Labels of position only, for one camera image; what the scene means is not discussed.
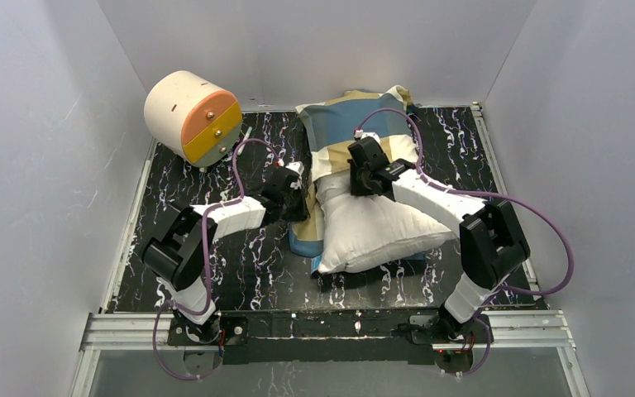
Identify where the white pillow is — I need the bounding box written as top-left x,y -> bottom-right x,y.
317,172 -> 455,275

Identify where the blue beige white pillowcase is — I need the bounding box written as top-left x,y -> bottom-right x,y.
289,85 -> 418,258

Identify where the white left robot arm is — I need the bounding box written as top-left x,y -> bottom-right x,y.
139,162 -> 308,326

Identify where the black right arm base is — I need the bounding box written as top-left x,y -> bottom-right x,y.
391,313 -> 494,378

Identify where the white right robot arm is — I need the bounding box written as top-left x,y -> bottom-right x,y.
347,132 -> 530,334

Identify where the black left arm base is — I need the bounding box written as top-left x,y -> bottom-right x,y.
167,309 -> 249,367

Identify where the blue pillow label tag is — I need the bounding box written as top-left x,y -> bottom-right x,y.
310,256 -> 321,278

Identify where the round cream drawer cabinet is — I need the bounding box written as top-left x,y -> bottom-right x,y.
144,70 -> 243,169

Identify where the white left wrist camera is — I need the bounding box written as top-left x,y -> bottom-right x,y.
277,160 -> 304,190

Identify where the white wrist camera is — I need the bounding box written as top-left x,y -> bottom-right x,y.
277,160 -> 304,190
353,129 -> 380,142

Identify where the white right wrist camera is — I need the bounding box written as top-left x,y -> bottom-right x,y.
353,129 -> 380,142

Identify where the aluminium table frame rail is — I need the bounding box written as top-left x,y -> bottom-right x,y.
69,101 -> 593,397

